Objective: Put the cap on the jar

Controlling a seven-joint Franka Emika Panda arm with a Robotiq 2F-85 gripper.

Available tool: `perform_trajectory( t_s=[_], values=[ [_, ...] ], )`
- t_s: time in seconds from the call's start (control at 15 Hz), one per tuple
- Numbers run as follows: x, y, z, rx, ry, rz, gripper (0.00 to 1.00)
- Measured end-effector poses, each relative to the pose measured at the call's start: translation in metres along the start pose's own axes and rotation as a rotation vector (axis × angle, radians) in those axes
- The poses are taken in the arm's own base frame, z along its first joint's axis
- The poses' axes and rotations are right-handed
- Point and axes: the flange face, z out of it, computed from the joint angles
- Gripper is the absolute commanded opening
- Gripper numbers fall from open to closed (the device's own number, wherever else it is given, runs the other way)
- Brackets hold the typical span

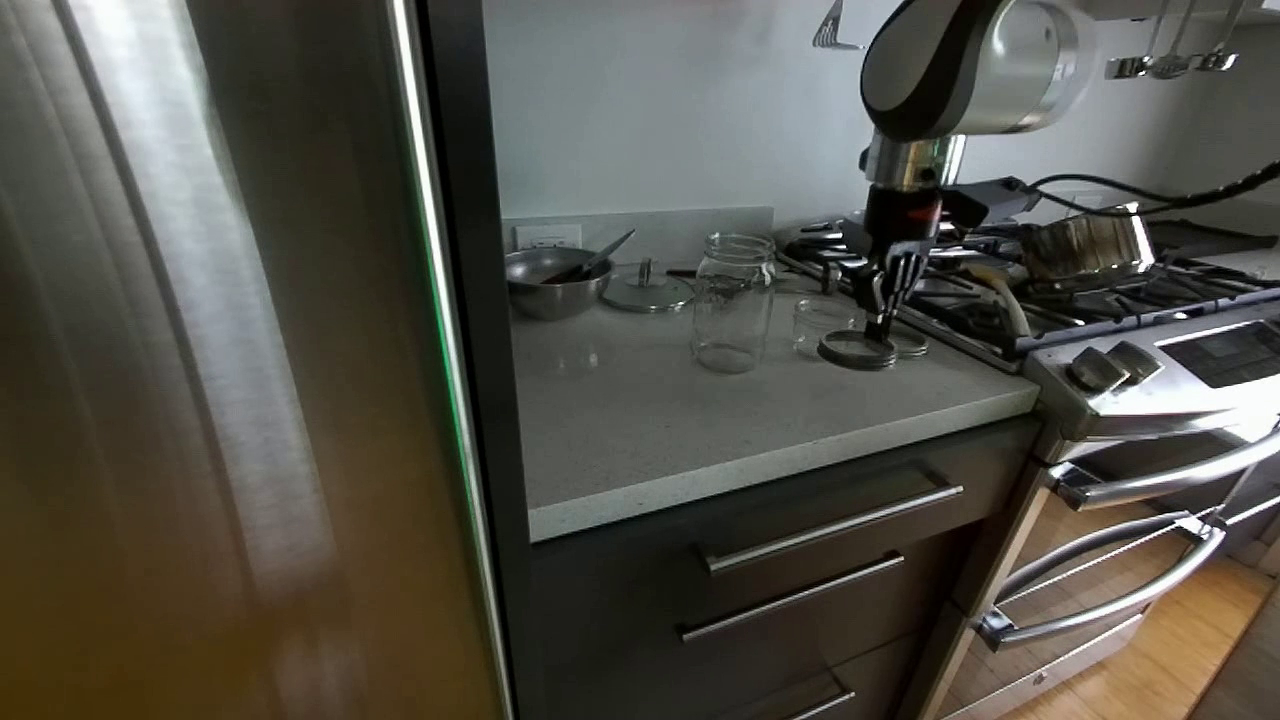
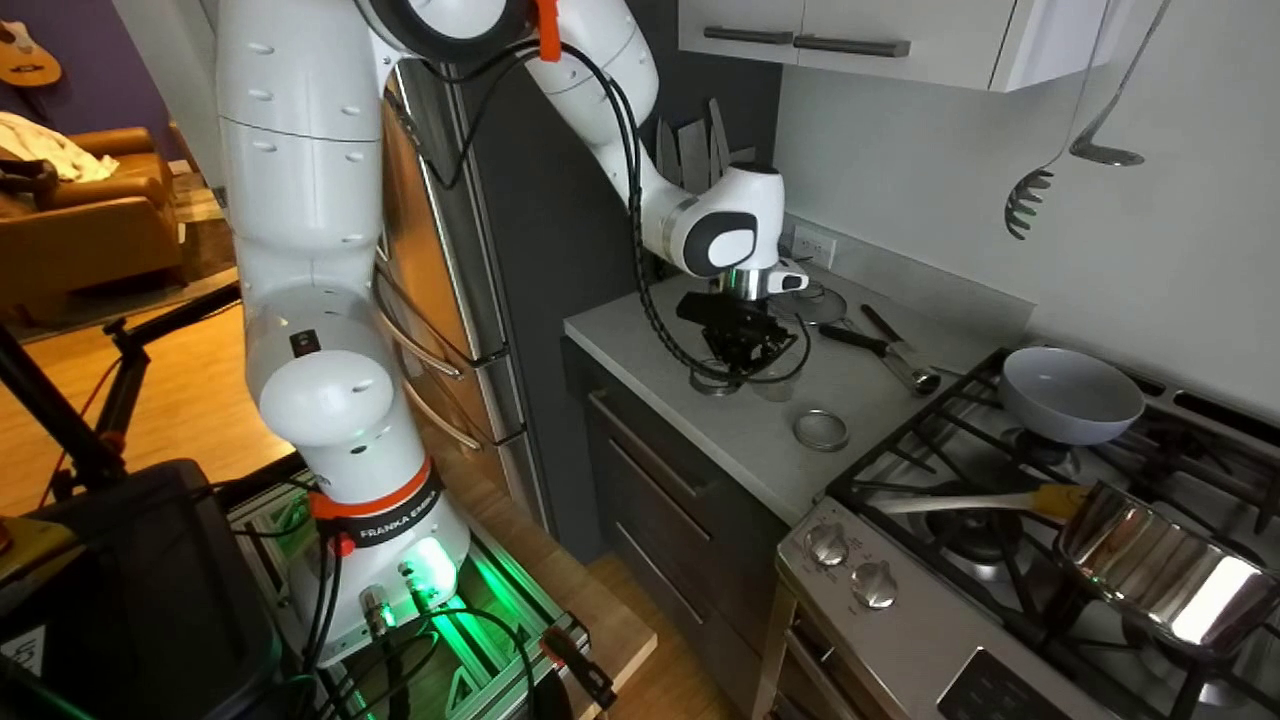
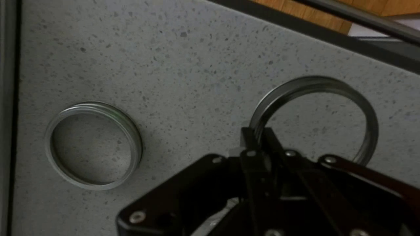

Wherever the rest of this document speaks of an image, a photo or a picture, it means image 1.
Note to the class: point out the dark round jar cap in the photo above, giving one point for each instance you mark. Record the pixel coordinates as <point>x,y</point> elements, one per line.
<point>859,352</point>

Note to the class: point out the metal spoon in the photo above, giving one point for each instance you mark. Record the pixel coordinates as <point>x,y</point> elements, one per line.
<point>611,249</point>

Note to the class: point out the dark grey drawer cabinet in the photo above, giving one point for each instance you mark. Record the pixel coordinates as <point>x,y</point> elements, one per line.
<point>625,595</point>

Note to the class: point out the stainless steel refrigerator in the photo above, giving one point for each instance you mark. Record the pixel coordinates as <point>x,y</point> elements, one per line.
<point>201,403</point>

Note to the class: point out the black hanging spatula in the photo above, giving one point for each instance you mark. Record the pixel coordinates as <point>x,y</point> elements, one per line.
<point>839,32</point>

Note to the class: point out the stainless steel gas range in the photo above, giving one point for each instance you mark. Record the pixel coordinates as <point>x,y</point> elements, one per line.
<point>1173,403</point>

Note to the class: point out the short clear glass jar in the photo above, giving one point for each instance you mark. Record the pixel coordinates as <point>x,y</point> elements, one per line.
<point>817,320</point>

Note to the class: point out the glass pot lid with knob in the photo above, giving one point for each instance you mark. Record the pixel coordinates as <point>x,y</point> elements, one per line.
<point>646,291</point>

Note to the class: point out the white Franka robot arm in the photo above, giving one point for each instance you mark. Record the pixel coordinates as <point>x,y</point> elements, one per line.
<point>960,64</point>

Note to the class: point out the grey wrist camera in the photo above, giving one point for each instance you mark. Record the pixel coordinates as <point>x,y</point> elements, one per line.
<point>989,207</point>

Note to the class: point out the metal mixing bowl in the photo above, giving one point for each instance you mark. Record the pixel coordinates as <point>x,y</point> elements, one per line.
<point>553,285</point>

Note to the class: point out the tall clear glass jar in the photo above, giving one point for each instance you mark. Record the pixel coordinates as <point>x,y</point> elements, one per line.
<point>733,315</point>

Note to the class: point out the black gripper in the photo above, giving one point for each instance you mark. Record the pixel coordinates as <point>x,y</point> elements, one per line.
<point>906,213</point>

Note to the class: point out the grey stove knob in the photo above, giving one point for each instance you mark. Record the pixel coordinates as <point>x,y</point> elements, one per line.
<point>1136,359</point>
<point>1095,370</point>

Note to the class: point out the grey hanging utensils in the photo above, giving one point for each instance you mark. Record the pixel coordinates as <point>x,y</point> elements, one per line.
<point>1169,63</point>

